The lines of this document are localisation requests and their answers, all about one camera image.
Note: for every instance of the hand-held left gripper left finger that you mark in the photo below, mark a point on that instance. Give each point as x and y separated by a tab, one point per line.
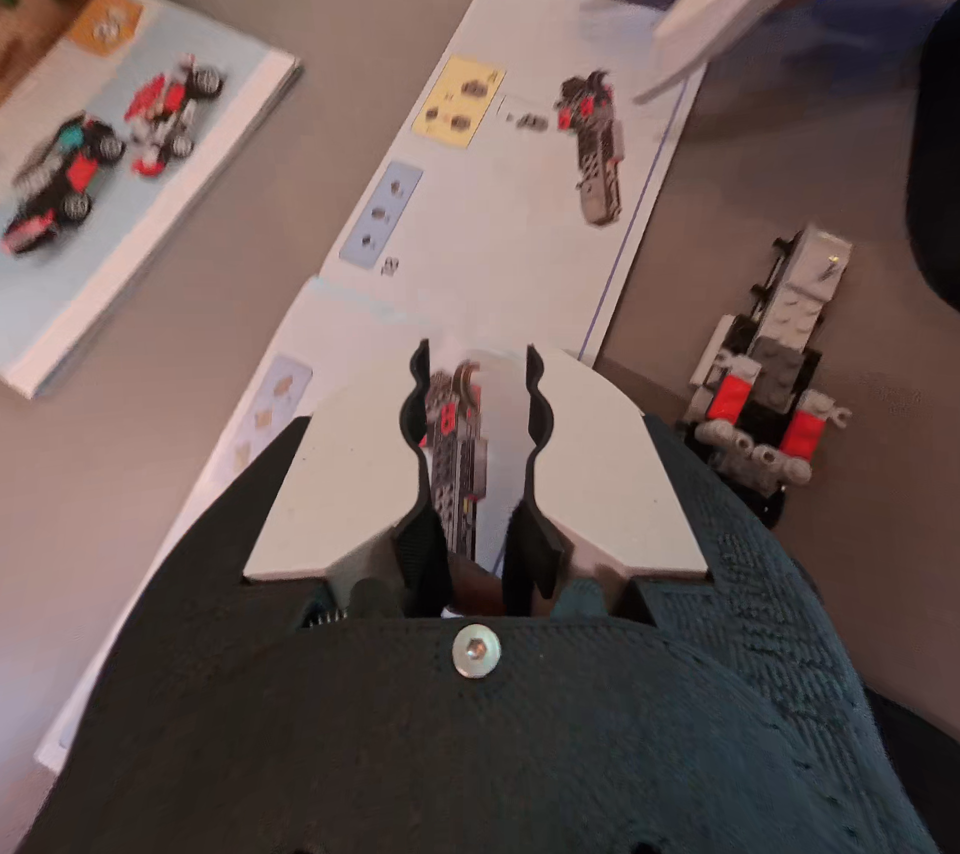
337	486

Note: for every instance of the open instruction booklet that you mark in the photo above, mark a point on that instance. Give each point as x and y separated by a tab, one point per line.
525	209

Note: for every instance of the car cover instruction booklet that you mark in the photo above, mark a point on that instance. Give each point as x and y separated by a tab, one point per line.
112	284

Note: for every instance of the grey red toy brick model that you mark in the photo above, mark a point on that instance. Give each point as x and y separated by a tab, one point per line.
772	359

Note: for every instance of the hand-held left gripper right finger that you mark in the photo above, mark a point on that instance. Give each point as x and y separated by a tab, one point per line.
615	486

